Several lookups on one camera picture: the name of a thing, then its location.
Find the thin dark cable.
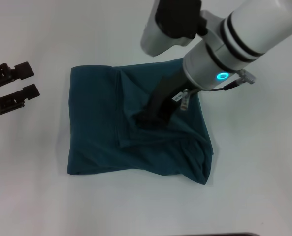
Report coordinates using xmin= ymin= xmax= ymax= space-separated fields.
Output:
xmin=190 ymin=80 xmax=242 ymax=95

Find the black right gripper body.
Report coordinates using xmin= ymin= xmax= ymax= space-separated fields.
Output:
xmin=145 ymin=69 xmax=201 ymax=123

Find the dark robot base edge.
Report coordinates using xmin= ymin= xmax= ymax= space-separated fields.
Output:
xmin=204 ymin=232 xmax=258 ymax=236

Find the teal t-shirt with FREE print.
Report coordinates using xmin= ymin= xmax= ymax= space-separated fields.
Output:
xmin=66 ymin=58 xmax=215 ymax=186

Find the silver cable plug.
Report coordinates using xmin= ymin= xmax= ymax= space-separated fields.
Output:
xmin=236 ymin=69 xmax=257 ymax=84

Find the clear network cable plug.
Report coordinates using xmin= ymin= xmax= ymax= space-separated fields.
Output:
xmin=179 ymin=89 xmax=192 ymax=112

